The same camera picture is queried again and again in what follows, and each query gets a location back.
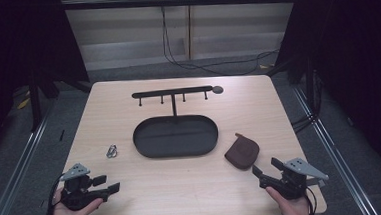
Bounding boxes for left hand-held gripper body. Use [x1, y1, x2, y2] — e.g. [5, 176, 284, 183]
[58, 161, 101, 213]

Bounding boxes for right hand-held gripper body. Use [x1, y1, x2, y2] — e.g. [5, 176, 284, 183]
[257, 155, 331, 202]

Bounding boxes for brown leather pouch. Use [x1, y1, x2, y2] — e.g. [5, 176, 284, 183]
[222, 131, 261, 171]

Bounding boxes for silver keyring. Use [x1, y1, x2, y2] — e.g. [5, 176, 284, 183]
[105, 144, 119, 160]

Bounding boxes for black key rack with tray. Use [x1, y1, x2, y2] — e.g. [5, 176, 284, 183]
[129, 83, 229, 161]

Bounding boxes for person's right hand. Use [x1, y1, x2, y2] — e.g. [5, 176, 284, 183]
[265, 183, 311, 215]

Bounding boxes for yellow floor tape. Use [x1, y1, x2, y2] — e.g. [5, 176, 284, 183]
[16, 96, 32, 111]

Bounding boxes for dark curtain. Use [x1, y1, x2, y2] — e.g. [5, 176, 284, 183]
[0, 0, 96, 167]
[270, 0, 381, 191]

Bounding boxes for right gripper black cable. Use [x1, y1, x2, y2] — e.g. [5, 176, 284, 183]
[303, 185, 319, 215]

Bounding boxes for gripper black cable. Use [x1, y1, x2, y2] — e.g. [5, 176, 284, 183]
[44, 174, 68, 215]
[303, 185, 319, 215]

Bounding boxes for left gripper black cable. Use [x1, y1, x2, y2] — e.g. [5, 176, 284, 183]
[44, 174, 68, 215]

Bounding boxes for black floor cables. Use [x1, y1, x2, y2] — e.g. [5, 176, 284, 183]
[290, 112, 318, 134]

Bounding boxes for metal floor rail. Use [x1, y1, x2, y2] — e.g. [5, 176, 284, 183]
[0, 95, 65, 215]
[291, 81, 380, 215]

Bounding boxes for black wall cable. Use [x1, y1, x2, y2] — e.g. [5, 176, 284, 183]
[159, 0, 282, 81]

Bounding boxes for black horizontal frame bar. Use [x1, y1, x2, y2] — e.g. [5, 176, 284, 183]
[61, 0, 301, 18]

